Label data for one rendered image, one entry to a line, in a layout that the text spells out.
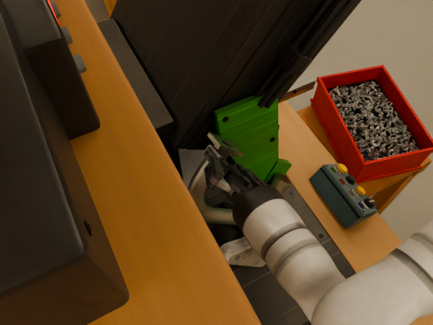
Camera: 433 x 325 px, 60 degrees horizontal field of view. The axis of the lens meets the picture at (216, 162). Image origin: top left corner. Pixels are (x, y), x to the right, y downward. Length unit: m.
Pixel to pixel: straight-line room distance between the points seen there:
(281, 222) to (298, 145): 0.57
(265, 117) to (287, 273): 0.29
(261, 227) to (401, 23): 2.69
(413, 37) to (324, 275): 2.63
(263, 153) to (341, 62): 1.98
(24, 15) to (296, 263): 0.36
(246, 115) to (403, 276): 0.34
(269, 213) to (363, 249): 0.49
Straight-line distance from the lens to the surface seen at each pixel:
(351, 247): 0.94
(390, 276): 0.44
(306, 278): 0.46
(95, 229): 0.16
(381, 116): 1.19
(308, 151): 1.03
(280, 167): 0.76
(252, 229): 0.49
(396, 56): 2.81
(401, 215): 2.11
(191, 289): 0.20
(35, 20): 0.22
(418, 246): 0.45
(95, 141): 0.25
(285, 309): 0.86
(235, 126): 0.63
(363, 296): 0.42
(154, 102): 0.66
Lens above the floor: 1.74
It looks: 59 degrees down
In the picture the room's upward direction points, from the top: straight up
